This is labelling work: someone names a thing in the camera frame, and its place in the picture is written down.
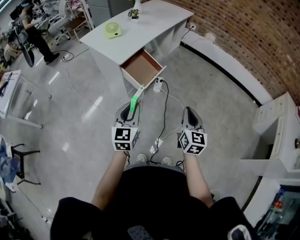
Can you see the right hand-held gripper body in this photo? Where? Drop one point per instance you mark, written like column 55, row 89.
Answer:
column 193, row 140

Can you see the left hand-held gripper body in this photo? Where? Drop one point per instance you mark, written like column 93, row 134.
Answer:
column 122, row 137

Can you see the green and white small item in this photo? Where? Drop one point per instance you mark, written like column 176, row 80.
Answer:
column 134, row 102

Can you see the drawer with brown bottom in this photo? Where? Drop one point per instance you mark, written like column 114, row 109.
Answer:
column 141, row 66

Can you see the person's left forearm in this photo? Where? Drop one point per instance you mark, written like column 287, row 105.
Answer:
column 110, row 182

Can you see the person's right forearm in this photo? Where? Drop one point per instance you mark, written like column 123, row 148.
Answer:
column 198, row 178

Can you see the white drawer cabinet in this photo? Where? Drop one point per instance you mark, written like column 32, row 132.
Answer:
column 279, row 131

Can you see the person's left shoe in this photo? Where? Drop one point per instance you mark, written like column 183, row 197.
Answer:
column 141, row 158

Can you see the person's shoe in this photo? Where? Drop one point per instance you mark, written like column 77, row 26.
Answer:
column 141, row 158
column 166, row 160

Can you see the person's right shoe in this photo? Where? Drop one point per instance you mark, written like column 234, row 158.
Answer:
column 166, row 160

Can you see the white power strip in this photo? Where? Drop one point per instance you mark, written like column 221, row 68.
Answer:
column 158, row 84
column 65, row 57

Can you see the person's black shirt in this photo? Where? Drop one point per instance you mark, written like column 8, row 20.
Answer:
column 150, row 206

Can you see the white low ledge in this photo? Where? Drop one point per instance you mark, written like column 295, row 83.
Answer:
column 229, row 68

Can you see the black metal stool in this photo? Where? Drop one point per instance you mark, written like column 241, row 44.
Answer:
column 23, row 164

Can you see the green desk fan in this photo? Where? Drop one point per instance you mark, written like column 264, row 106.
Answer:
column 113, row 29

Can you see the white desk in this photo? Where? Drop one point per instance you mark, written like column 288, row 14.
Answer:
column 145, row 30

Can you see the glass display cabinet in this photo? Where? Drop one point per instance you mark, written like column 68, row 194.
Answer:
column 281, row 211

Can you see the white side table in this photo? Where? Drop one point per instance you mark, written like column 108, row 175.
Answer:
column 14, row 93

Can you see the blue bag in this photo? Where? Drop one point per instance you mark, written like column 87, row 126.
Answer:
column 7, row 164

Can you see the wooden table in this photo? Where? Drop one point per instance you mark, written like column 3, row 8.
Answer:
column 77, row 24

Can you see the small potted plant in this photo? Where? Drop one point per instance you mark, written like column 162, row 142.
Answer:
column 133, row 14

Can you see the black tool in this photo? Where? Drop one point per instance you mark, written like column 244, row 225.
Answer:
column 5, row 84

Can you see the white office chair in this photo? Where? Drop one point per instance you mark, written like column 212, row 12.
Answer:
column 59, row 21

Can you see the white vase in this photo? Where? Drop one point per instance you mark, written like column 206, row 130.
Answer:
column 137, row 5

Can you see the wall socket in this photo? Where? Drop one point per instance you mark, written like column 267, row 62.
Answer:
column 192, row 27

